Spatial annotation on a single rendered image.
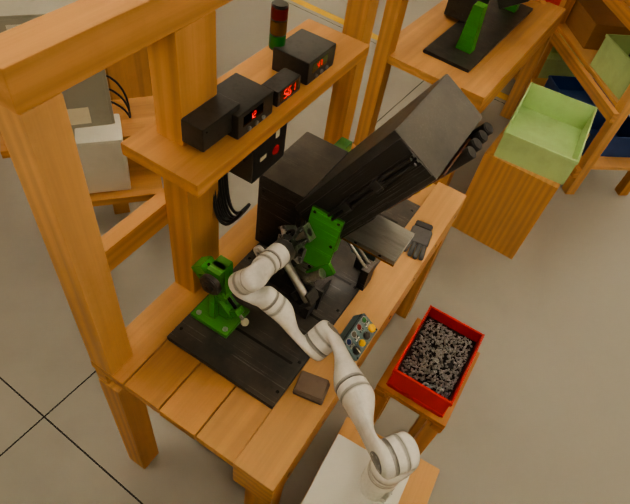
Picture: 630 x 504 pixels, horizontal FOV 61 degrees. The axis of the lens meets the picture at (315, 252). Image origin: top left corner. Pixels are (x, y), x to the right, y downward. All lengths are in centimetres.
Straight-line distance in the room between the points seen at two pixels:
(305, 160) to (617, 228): 282
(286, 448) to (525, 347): 190
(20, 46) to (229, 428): 114
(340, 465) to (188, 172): 93
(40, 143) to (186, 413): 94
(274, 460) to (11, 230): 232
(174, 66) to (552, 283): 282
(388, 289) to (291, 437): 66
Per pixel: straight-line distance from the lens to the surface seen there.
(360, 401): 144
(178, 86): 134
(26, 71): 104
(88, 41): 111
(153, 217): 166
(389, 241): 184
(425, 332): 197
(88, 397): 279
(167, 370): 179
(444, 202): 240
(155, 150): 144
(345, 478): 167
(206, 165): 139
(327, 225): 169
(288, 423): 169
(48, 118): 111
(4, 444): 280
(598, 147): 407
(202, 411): 172
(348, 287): 197
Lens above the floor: 246
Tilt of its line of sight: 50 degrees down
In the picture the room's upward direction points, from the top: 11 degrees clockwise
